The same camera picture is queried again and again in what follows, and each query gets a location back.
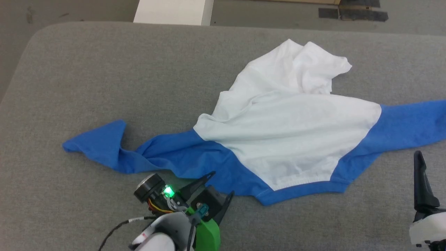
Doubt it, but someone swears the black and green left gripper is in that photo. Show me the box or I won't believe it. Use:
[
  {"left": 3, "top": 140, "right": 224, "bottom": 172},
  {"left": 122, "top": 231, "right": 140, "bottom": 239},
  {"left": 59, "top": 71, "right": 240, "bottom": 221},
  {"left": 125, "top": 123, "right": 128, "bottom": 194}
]
[{"left": 178, "top": 171, "right": 234, "bottom": 251}]

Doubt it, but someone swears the thin black cable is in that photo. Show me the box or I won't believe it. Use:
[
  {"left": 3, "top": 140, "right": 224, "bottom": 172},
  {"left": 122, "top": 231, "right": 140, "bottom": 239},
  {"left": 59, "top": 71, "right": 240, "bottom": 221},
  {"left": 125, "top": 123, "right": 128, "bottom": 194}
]
[{"left": 99, "top": 216, "right": 157, "bottom": 251}]

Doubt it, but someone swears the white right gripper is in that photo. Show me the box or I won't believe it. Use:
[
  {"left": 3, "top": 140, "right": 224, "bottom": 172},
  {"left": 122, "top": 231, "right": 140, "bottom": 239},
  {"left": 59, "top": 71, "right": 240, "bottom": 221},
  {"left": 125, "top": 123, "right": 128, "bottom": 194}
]
[{"left": 409, "top": 151, "right": 446, "bottom": 251}]

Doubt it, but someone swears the white box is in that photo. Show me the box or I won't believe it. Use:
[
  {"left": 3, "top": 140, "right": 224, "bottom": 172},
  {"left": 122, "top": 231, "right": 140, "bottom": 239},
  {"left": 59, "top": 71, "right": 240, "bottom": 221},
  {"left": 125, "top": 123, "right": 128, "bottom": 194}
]
[{"left": 133, "top": 0, "right": 214, "bottom": 26}]

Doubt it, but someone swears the white and blue shirt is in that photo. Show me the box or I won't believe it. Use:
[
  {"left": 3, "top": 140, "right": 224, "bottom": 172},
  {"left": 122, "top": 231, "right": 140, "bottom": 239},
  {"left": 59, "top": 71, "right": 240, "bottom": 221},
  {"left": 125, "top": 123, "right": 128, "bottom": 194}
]
[{"left": 62, "top": 38, "right": 446, "bottom": 206}]

